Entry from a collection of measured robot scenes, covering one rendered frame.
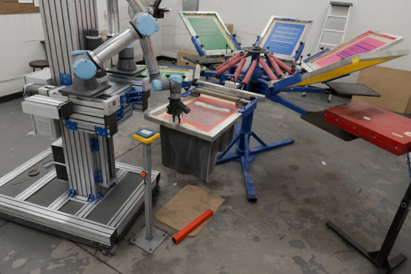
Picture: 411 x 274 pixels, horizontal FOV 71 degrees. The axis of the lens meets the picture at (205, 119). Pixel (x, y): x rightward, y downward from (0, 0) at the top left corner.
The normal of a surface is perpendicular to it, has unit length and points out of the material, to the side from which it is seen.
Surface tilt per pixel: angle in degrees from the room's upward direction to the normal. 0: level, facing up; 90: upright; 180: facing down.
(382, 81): 78
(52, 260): 0
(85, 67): 94
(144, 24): 86
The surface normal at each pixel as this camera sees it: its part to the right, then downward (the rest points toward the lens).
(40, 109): -0.29, 0.39
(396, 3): -0.50, 0.33
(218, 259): 0.06, -0.91
